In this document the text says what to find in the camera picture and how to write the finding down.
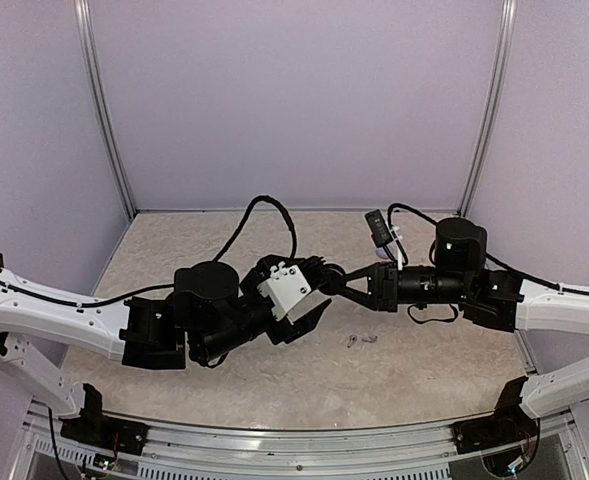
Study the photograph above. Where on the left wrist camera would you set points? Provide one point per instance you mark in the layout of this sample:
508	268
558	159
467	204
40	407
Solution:
286	287

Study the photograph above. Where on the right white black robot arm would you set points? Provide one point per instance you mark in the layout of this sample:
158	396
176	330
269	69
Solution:
502	299

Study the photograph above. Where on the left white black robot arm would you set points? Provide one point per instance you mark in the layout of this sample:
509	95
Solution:
208	311

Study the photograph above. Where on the front aluminium rail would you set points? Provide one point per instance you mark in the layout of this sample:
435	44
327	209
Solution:
183	451

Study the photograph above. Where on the right aluminium frame post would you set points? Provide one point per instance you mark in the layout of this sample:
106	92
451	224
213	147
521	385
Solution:
492	104

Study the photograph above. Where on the purple earbud left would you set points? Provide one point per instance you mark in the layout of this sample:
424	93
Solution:
352	341

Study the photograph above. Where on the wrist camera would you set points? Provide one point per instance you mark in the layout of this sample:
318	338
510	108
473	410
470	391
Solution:
383	234
286	287

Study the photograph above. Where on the purple round charging case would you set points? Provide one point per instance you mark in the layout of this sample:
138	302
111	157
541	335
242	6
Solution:
387	252

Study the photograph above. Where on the aluminium frame post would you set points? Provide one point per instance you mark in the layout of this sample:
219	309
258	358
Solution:
84	21
492	104

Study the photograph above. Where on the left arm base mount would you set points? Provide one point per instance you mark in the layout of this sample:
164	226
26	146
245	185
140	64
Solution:
91	426

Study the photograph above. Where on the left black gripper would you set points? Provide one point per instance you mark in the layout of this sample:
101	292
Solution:
300	328

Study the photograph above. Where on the left aluminium frame post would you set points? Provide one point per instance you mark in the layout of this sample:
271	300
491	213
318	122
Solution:
84	21

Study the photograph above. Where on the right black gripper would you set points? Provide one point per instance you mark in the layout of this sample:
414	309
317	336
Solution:
377	300

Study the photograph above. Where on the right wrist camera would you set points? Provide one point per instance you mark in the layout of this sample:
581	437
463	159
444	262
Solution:
383	234

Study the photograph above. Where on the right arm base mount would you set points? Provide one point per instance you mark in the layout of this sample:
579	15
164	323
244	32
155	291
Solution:
507	423

